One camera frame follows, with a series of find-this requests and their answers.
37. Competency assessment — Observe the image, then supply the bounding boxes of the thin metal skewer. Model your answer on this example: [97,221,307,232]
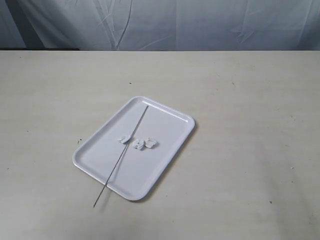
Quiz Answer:
[92,105,149,208]

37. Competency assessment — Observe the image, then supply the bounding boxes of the white foam piece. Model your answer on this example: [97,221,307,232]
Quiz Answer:
[132,139,145,151]
[144,137,158,149]
[117,135,131,144]

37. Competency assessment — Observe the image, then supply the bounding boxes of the white plastic tray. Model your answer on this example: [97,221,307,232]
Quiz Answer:
[72,96,196,201]

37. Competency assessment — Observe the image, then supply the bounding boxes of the white backdrop curtain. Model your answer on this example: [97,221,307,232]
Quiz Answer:
[0,0,320,51]

